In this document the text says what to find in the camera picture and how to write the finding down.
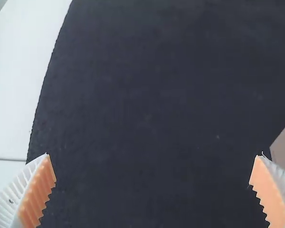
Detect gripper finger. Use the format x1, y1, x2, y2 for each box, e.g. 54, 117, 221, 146
248, 151, 285, 228
0, 152, 57, 228

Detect black mat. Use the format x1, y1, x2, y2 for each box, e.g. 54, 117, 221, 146
26, 0, 285, 228

